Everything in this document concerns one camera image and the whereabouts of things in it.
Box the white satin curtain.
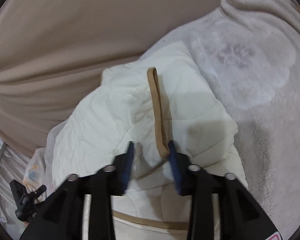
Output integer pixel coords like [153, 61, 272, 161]
[0, 138, 30, 239]

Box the beige draped fabric sheet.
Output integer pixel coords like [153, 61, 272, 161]
[0, 0, 220, 157]

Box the grey fleece floral blanket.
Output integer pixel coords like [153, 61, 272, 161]
[145, 0, 300, 239]

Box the cream quilted jacket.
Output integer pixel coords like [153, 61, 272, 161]
[50, 42, 245, 239]

